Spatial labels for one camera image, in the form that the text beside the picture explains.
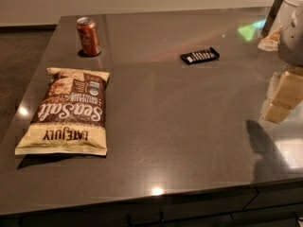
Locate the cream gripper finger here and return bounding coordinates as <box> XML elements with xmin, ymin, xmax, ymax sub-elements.
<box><xmin>261</xmin><ymin>103</ymin><xmax>291</xmax><ymax>123</ymax></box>
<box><xmin>272</xmin><ymin>70</ymin><xmax>303</xmax><ymax>109</ymax></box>

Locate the brown Late July chip bag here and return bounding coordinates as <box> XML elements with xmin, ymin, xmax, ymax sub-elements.
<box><xmin>15</xmin><ymin>67</ymin><xmax>110</xmax><ymax>156</ymax></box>

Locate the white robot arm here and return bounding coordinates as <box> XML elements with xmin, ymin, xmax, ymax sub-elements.
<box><xmin>258</xmin><ymin>0</ymin><xmax>303</xmax><ymax>124</ymax></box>

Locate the black rxbar chocolate bar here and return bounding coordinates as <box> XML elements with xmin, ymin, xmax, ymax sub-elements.
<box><xmin>180</xmin><ymin>47</ymin><xmax>220</xmax><ymax>65</ymax></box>

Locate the red soda can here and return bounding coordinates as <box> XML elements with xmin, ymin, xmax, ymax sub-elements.
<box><xmin>77</xmin><ymin>17</ymin><xmax>101</xmax><ymax>57</ymax></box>

